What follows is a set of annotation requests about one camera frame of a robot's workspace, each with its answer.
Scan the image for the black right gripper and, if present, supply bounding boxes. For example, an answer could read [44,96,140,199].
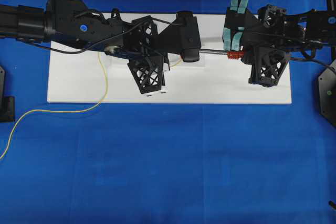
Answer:
[244,4,307,87]

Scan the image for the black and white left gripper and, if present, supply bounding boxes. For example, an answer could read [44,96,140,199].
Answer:
[104,11,166,95]

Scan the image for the soldering iron with orange collar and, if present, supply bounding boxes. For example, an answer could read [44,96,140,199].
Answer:
[198,49,245,60]

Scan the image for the yellow solder wire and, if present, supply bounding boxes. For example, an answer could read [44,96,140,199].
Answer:
[0,50,184,161]

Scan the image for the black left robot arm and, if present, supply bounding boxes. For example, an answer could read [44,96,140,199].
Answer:
[1,0,169,95]

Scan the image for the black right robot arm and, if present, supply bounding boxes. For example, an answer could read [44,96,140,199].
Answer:
[242,4,335,87]

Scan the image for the white board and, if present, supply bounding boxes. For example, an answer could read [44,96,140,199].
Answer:
[46,12,293,105]

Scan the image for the blue table mat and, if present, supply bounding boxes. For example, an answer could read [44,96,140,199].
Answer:
[1,0,335,223]

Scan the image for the right wrist camera with tape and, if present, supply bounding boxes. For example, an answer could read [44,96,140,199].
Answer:
[222,0,261,51]

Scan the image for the black left camera cable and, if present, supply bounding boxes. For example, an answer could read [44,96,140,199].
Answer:
[34,8,184,55]

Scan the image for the black camera cable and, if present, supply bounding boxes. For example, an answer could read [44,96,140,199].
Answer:
[288,37,336,75]
[34,8,184,55]

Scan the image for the black right camera cable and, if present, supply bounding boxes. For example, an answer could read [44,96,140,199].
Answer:
[288,37,336,75]

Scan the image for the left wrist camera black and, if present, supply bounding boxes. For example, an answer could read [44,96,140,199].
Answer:
[157,10,202,62]

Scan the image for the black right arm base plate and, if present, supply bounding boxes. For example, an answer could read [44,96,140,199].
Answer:
[318,69,335,127]

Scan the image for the black bracket block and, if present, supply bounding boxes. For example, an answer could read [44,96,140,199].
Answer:
[0,67,15,123]

